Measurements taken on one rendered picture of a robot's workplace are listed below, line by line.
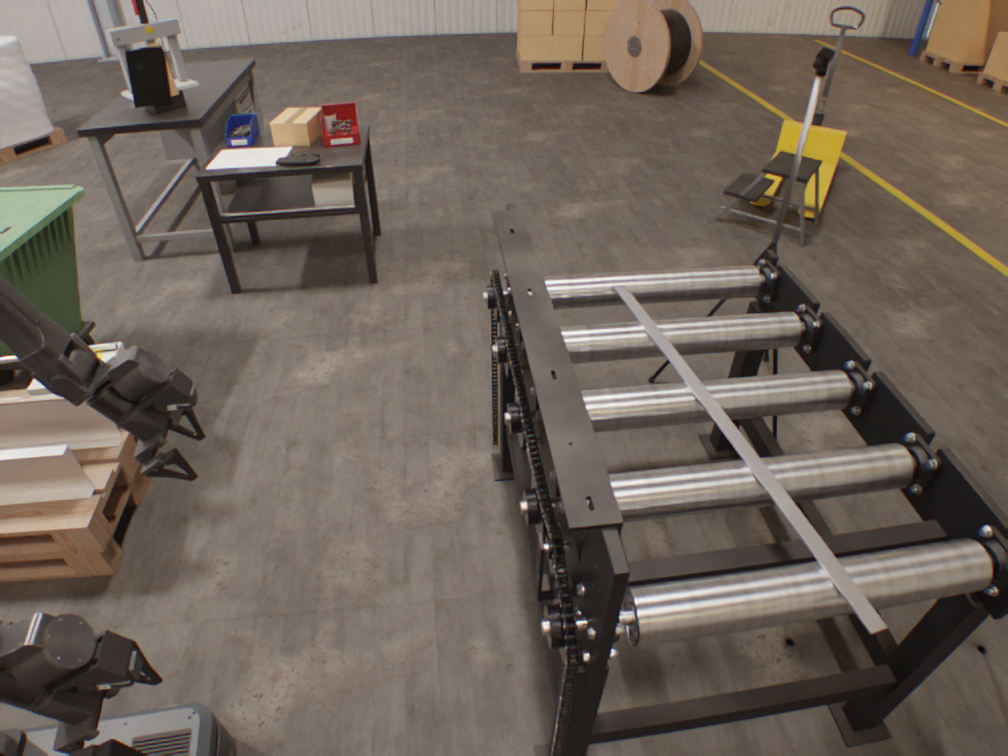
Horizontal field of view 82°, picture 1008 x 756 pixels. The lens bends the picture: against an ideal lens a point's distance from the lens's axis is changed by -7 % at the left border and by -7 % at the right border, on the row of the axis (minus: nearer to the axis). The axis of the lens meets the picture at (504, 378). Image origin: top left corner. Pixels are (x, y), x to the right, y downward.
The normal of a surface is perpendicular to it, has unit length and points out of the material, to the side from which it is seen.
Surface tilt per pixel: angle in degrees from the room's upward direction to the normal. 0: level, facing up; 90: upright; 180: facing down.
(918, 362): 0
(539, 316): 0
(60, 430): 90
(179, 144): 90
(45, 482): 90
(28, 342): 79
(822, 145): 90
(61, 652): 60
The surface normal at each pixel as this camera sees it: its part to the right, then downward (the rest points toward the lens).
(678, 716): 0.00, -0.77
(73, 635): 0.84, -0.51
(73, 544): 0.13, 0.63
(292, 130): -0.08, 0.64
